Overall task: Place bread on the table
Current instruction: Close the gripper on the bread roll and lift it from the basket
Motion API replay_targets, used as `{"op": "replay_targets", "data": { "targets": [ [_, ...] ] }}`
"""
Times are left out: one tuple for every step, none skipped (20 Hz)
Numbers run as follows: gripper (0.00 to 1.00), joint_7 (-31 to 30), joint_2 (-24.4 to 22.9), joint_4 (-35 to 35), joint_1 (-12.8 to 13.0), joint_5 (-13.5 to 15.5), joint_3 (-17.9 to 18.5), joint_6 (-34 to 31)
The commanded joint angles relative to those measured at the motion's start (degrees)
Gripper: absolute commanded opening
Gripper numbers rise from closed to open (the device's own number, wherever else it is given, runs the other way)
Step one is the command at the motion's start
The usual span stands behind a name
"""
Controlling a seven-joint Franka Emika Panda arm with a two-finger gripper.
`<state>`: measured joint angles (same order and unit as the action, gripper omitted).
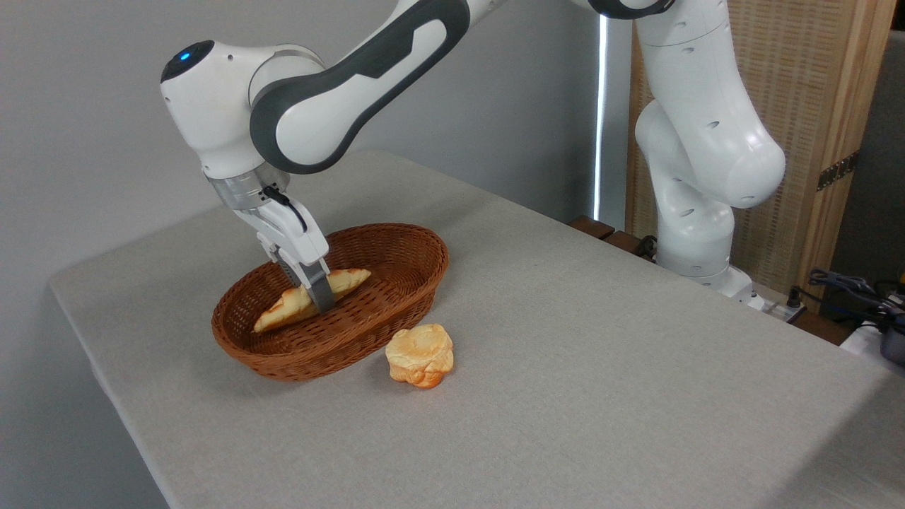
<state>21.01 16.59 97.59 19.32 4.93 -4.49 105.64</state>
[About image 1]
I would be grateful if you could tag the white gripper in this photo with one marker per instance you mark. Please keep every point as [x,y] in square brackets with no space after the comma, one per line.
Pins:
[293,237]

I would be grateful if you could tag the long braided bread loaf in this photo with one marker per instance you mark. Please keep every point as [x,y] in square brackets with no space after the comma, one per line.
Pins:
[286,307]

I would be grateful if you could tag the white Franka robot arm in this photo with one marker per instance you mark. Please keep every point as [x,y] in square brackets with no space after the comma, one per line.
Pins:
[339,106]

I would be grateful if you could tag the small round bread bun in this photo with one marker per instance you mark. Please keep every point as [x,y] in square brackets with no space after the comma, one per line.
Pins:
[421,353]

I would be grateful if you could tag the brown oval wicker basket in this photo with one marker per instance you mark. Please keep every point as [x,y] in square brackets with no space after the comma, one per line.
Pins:
[311,360]

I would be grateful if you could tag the bright vertical light strip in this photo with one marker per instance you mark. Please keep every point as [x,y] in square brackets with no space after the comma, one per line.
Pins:
[601,106]

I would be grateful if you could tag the white power strip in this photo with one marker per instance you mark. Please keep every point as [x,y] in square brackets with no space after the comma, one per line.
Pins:
[778,307]

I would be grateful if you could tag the metal screen hinge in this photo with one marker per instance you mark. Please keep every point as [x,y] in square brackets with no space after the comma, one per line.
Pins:
[838,170]

